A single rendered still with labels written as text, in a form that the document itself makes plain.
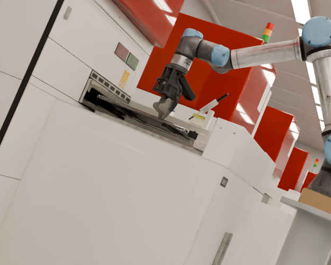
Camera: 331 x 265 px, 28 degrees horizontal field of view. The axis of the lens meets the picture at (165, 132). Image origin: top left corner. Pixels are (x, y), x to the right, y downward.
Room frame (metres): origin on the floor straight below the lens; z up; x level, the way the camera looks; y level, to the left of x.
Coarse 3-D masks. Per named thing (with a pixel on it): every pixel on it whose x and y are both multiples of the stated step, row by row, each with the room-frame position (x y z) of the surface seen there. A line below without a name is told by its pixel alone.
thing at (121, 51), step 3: (120, 45) 2.51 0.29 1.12; (117, 48) 2.49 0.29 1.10; (120, 48) 2.52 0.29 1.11; (123, 48) 2.54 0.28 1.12; (117, 51) 2.50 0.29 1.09; (120, 51) 2.53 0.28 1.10; (123, 51) 2.55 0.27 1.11; (126, 51) 2.57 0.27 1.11; (117, 54) 2.51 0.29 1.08; (120, 54) 2.54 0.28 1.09; (123, 54) 2.56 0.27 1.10; (126, 54) 2.58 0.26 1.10; (123, 57) 2.57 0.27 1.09; (126, 57) 2.60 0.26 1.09
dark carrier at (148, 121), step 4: (112, 104) 2.49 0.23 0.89; (124, 108) 2.46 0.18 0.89; (132, 112) 2.46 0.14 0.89; (136, 116) 2.59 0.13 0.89; (140, 116) 2.50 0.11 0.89; (144, 120) 2.62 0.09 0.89; (148, 120) 2.54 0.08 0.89; (152, 120) 2.46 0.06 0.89; (152, 124) 2.64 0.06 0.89; (156, 124) 2.56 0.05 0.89; (160, 124) 2.48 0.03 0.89; (160, 128) 2.68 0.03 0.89; (164, 128) 2.59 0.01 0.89; (180, 132) 2.47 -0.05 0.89; (184, 132) 2.40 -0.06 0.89; (184, 136) 2.56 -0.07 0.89; (192, 140) 2.61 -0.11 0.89
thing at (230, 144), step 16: (224, 128) 2.10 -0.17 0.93; (240, 128) 2.09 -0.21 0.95; (208, 144) 2.11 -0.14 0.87; (224, 144) 2.10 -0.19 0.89; (240, 144) 2.12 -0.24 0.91; (256, 144) 2.36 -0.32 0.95; (224, 160) 2.09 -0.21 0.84; (240, 160) 2.21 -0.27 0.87; (256, 160) 2.48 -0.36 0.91; (240, 176) 2.31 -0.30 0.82; (256, 176) 2.60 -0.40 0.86
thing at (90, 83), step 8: (88, 80) 2.38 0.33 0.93; (88, 88) 2.39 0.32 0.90; (96, 88) 2.44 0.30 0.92; (104, 88) 2.50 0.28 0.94; (80, 96) 2.38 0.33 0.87; (112, 96) 2.60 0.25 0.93; (88, 104) 2.44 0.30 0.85; (96, 104) 2.50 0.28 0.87; (128, 104) 2.77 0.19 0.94; (104, 112) 2.59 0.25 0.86
